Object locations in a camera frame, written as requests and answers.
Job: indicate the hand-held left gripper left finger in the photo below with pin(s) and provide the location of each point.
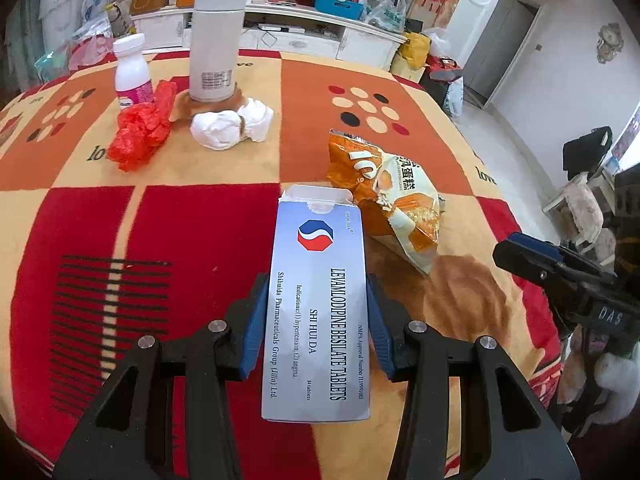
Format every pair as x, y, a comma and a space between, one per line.
252, 330

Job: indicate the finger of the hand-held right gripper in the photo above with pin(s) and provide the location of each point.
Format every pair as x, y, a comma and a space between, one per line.
535, 260

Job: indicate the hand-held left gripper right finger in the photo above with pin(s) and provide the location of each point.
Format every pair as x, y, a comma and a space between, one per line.
380, 330

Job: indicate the white and blue medicine box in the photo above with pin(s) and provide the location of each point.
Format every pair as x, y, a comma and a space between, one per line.
317, 305

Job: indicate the person's right hand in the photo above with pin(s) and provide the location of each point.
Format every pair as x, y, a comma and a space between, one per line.
620, 390

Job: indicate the beige cushioned chair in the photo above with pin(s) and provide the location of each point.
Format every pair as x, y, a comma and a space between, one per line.
577, 210

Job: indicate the orange and cream snack bag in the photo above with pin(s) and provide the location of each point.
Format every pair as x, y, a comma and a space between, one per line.
400, 200

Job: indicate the crumpled white paper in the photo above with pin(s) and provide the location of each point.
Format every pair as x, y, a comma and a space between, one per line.
225, 127

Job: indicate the grey door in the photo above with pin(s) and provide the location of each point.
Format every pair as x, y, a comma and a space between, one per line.
502, 50

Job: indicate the red plastic bag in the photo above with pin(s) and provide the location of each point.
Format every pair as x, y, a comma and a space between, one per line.
142, 127

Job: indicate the yellow bag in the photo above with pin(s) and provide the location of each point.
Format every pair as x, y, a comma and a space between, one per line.
412, 55

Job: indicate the white bottle with pink label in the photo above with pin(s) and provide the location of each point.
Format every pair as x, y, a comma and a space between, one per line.
131, 75

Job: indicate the translucent plastic bag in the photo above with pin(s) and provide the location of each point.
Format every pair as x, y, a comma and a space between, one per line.
387, 12

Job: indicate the white thermos flask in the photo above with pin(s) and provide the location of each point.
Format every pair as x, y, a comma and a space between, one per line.
215, 40

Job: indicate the white low cabinet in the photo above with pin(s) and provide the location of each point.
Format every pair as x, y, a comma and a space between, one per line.
310, 30

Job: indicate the pink plastic bag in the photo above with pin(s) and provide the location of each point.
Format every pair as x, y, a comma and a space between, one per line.
92, 52

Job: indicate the blue plastic basket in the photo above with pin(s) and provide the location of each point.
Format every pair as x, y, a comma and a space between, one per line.
339, 6

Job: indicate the round wall ornament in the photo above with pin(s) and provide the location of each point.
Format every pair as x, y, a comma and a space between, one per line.
611, 42

